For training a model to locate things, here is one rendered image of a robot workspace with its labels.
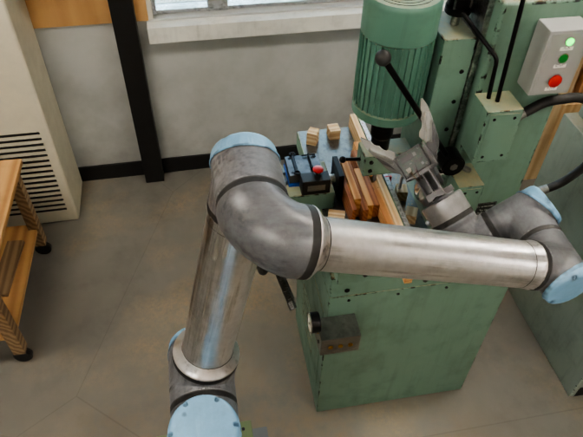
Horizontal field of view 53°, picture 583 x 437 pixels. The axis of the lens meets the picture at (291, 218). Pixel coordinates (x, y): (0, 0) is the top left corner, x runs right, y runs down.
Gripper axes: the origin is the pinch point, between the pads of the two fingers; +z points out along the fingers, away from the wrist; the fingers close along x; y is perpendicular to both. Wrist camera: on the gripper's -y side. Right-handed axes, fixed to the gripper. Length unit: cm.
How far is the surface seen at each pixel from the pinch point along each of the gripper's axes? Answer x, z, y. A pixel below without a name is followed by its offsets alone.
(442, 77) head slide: -13.7, 3.9, -18.0
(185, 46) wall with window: 70, 96, -115
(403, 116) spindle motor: -1.4, 1.3, -18.6
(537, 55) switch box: -32.6, -4.1, -14.4
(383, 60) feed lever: -5.1, 10.6, 2.8
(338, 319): 47, -36, -40
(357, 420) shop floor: 74, -77, -80
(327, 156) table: 27, 9, -52
